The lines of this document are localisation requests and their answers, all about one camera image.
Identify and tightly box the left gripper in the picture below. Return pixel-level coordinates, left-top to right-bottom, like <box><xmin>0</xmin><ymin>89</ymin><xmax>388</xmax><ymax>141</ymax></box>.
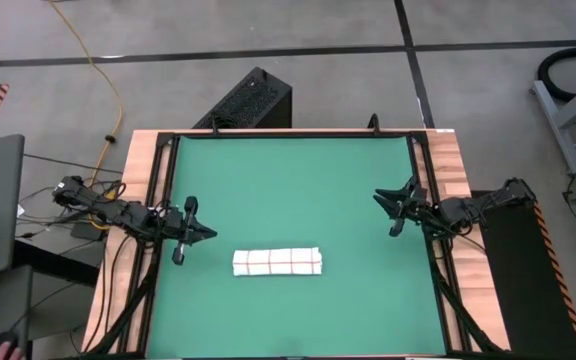
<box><xmin>164</xmin><ymin>195</ymin><xmax>219</xmax><ymax>266</ymax></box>

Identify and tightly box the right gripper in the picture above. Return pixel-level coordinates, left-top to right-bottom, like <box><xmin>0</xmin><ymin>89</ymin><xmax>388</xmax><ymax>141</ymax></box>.
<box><xmin>370</xmin><ymin>174</ymin><xmax>445</xmax><ymax>238</ymax></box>

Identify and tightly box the white red-checked towel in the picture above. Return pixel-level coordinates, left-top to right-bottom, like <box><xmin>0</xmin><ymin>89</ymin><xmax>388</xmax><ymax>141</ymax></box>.
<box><xmin>231</xmin><ymin>246</ymin><xmax>324</xmax><ymax>277</ymax></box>

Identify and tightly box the green table mat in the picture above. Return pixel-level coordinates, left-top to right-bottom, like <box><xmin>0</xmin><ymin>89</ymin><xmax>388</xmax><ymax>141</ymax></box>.
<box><xmin>145</xmin><ymin>134</ymin><xmax>447</xmax><ymax>359</ymax></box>

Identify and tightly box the black power brick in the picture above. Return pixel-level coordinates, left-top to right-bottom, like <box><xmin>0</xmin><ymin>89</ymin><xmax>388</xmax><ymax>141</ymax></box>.
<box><xmin>70</xmin><ymin>222</ymin><xmax>105</xmax><ymax>242</ymax></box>

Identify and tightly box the black computer tower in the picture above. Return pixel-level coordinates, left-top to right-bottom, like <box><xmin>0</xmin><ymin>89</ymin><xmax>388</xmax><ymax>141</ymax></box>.
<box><xmin>192</xmin><ymin>66</ymin><xmax>293</xmax><ymax>130</ymax></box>

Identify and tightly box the large black orange-striped floor mat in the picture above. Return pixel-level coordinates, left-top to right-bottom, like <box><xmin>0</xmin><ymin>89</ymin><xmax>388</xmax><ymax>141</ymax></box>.
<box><xmin>470</xmin><ymin>189</ymin><xmax>576</xmax><ymax>360</ymax></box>

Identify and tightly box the grey metal stand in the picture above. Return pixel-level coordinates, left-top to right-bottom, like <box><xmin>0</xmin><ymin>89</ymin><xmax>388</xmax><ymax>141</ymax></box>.
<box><xmin>530</xmin><ymin>69</ymin><xmax>576</xmax><ymax>176</ymax></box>

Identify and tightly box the grey keyboard tray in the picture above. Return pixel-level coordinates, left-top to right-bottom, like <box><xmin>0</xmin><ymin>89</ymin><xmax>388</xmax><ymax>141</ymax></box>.
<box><xmin>0</xmin><ymin>264</ymin><xmax>34</xmax><ymax>360</ymax></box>

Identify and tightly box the black computer mouse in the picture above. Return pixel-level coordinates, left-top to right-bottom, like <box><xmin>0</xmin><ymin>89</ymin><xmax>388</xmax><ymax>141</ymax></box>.
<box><xmin>0</xmin><ymin>329</ymin><xmax>20</xmax><ymax>354</ymax></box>

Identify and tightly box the black table frame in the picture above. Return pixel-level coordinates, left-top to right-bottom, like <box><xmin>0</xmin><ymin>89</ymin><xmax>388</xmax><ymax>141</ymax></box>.
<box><xmin>82</xmin><ymin>127</ymin><xmax>509</xmax><ymax>360</ymax></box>

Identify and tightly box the black vacuum hose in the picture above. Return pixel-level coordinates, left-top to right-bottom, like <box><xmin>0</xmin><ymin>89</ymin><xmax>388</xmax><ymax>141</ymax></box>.
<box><xmin>537</xmin><ymin>46</ymin><xmax>576</xmax><ymax>104</ymax></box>

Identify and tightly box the yellow floor cable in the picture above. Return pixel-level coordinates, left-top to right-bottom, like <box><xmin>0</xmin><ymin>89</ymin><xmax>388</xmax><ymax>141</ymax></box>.
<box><xmin>46</xmin><ymin>0</ymin><xmax>124</xmax><ymax>196</ymax></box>

